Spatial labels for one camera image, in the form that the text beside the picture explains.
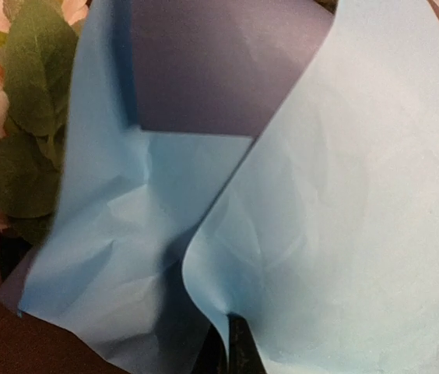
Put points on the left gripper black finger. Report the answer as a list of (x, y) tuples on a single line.
[(243, 354)]

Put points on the blue tissue paper sheet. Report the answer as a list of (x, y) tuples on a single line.
[(322, 233)]

